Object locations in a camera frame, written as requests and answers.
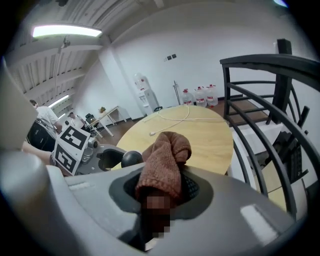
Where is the white water dispenser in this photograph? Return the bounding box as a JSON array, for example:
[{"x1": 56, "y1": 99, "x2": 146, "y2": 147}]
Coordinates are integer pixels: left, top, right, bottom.
[{"x1": 133, "y1": 72, "x2": 160, "y2": 116}]

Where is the black metal stair railing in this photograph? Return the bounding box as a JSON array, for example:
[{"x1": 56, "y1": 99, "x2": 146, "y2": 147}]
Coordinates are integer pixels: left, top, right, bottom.
[{"x1": 219, "y1": 38, "x2": 320, "y2": 221}]

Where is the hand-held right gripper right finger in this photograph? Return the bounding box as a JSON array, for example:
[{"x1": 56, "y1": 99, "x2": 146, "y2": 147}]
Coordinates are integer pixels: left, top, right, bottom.
[{"x1": 151, "y1": 165, "x2": 296, "y2": 256}]

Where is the round wooden side table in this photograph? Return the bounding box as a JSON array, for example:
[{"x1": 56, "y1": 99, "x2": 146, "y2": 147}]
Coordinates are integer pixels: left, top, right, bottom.
[{"x1": 115, "y1": 104, "x2": 235, "y2": 176}]

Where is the person's left forearm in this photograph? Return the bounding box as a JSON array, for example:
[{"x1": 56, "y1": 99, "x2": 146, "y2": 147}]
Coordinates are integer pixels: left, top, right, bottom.
[{"x1": 21, "y1": 140, "x2": 55, "y2": 166}]

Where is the white charging cable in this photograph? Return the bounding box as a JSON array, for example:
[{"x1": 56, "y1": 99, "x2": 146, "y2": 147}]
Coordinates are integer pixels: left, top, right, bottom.
[{"x1": 142, "y1": 104, "x2": 229, "y2": 137}]

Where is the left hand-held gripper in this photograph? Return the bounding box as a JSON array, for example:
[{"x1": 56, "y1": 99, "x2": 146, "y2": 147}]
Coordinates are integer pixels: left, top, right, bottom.
[{"x1": 53, "y1": 124, "x2": 127, "y2": 176}]

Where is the grey metal pole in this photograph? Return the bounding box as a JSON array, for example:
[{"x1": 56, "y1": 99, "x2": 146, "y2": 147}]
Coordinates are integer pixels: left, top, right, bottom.
[{"x1": 172, "y1": 79, "x2": 182, "y2": 106}]

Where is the brown cloth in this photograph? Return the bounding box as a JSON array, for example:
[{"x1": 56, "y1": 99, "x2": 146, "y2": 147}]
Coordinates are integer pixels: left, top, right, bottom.
[{"x1": 134, "y1": 131, "x2": 192, "y2": 209}]

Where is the ceiling tube light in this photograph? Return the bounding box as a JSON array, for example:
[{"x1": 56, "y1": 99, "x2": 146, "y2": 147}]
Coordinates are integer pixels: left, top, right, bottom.
[
  {"x1": 48, "y1": 94, "x2": 70, "y2": 109},
  {"x1": 32, "y1": 24, "x2": 103, "y2": 39}
]

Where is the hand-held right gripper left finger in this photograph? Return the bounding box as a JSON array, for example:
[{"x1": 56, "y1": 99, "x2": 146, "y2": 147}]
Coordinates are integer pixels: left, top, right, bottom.
[{"x1": 0, "y1": 150, "x2": 146, "y2": 256}]

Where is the clear water jug red label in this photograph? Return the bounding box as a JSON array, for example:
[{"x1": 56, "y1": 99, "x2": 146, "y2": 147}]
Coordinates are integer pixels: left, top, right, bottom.
[
  {"x1": 205, "y1": 83, "x2": 219, "y2": 107},
  {"x1": 181, "y1": 88, "x2": 196, "y2": 106},
  {"x1": 194, "y1": 85, "x2": 208, "y2": 108}
]

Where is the white-legged wooden desk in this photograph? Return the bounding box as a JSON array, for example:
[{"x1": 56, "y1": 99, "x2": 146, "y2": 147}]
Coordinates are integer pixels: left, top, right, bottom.
[{"x1": 88, "y1": 105, "x2": 127, "y2": 139}]

